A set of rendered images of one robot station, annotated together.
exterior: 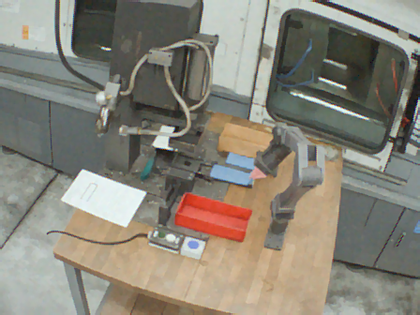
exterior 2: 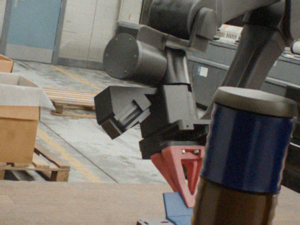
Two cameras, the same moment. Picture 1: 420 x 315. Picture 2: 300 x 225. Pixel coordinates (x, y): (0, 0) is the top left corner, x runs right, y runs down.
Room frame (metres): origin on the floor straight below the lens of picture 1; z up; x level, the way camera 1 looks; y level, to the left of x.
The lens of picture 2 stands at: (1.99, 0.39, 1.22)
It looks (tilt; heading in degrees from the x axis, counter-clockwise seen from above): 8 degrees down; 233
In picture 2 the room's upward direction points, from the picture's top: 10 degrees clockwise
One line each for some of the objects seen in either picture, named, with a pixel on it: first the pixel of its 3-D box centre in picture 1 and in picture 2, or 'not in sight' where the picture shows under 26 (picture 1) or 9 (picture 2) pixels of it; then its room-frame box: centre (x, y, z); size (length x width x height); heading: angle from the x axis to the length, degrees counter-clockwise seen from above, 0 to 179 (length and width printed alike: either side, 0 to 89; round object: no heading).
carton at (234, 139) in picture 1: (249, 143); not in sight; (1.75, -0.16, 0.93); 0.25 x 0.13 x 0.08; 81
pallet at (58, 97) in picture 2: not in sight; (88, 103); (-2.21, -5.67, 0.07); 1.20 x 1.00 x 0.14; 170
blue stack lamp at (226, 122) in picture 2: not in sight; (247, 144); (1.76, 0.19, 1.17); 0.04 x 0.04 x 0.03
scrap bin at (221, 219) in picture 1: (214, 217); not in sight; (1.27, -0.05, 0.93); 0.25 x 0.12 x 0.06; 81
